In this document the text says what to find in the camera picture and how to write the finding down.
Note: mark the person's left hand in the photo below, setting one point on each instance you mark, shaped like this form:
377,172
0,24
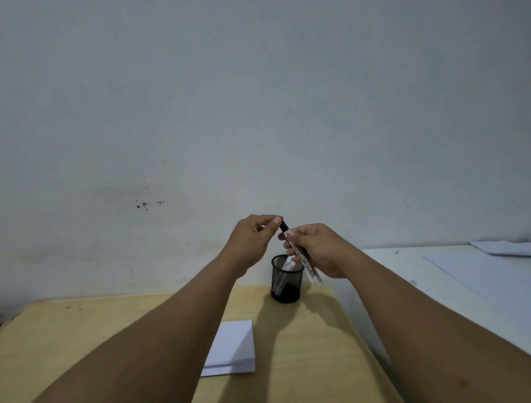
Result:
245,243

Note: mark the person's right hand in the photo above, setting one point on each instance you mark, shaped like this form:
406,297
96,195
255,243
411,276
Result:
324,251

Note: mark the person's left thumb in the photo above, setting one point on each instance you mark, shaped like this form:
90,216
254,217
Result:
271,226

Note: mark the person's right thumb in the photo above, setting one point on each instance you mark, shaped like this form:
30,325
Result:
303,229

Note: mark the white pen with black cap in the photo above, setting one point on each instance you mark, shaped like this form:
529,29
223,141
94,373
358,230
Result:
300,255

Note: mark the person's right forearm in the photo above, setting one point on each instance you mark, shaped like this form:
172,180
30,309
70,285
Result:
435,332

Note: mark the person's left forearm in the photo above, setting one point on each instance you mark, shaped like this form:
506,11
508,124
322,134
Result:
137,332

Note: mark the black mesh pen holder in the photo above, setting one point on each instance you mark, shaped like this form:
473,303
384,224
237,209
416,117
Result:
287,279

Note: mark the white paper stack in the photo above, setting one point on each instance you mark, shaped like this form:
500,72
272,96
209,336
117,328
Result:
230,348

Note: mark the large white paper sheet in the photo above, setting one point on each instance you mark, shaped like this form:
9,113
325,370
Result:
485,274

